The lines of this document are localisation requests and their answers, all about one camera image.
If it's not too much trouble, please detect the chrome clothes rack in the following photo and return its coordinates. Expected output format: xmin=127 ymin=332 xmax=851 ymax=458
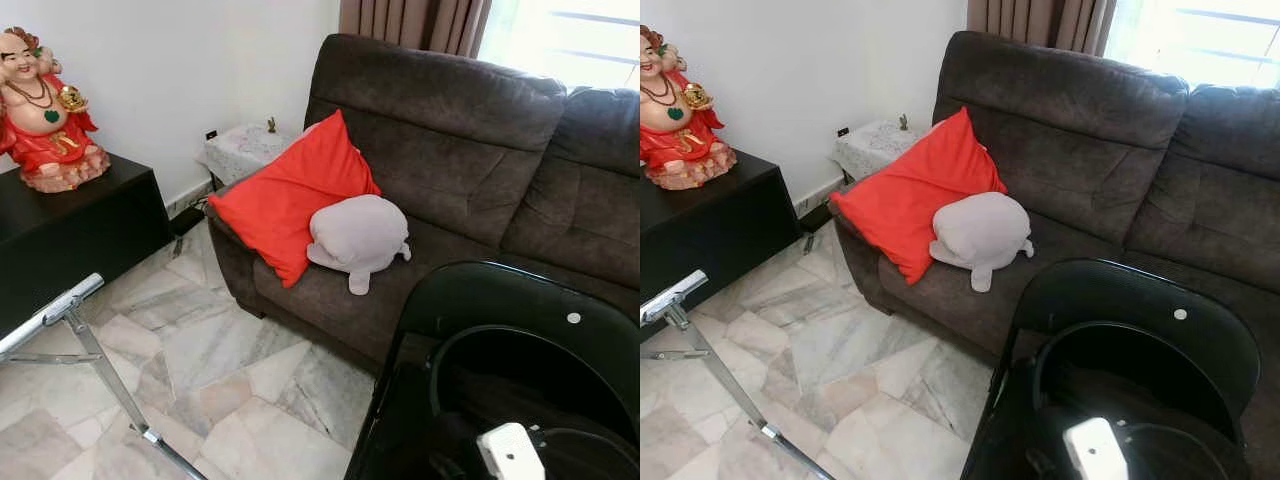
xmin=640 ymin=268 xmax=836 ymax=480
xmin=0 ymin=272 xmax=208 ymax=480

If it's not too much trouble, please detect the black TV cabinet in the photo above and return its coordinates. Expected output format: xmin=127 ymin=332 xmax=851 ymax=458
xmin=0 ymin=150 xmax=173 ymax=339
xmin=640 ymin=150 xmax=803 ymax=313

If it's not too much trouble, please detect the red laughing Buddha statue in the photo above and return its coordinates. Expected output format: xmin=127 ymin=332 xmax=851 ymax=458
xmin=0 ymin=27 xmax=111 ymax=193
xmin=640 ymin=25 xmax=738 ymax=191

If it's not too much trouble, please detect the black folding chair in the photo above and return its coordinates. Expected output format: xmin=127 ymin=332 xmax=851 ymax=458
xmin=960 ymin=258 xmax=1263 ymax=480
xmin=345 ymin=260 xmax=641 ymax=480

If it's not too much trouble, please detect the bright window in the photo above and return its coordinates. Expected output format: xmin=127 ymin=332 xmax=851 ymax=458
xmin=1105 ymin=0 xmax=1280 ymax=89
xmin=478 ymin=0 xmax=641 ymax=91

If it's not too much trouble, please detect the dark brown sofa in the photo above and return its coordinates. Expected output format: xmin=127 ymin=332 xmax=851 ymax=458
xmin=830 ymin=30 xmax=1280 ymax=369
xmin=205 ymin=33 xmax=641 ymax=379

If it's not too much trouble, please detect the side table lace cloth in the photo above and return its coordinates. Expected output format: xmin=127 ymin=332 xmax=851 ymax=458
xmin=830 ymin=118 xmax=938 ymax=185
xmin=195 ymin=122 xmax=301 ymax=193

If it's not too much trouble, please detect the red square pillow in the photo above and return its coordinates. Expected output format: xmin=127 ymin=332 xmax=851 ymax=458
xmin=207 ymin=108 xmax=383 ymax=289
xmin=830 ymin=107 xmax=1009 ymax=287

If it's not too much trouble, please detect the plain grey plush toy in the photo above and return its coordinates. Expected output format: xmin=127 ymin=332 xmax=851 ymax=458
xmin=306 ymin=194 xmax=412 ymax=297
xmin=928 ymin=192 xmax=1035 ymax=293

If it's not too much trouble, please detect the brown curtain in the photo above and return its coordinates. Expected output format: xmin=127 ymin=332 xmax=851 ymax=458
xmin=338 ymin=0 xmax=493 ymax=59
xmin=967 ymin=0 xmax=1119 ymax=56

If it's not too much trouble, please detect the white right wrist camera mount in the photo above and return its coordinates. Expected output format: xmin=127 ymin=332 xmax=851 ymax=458
xmin=477 ymin=422 xmax=546 ymax=480
xmin=1062 ymin=417 xmax=1129 ymax=480

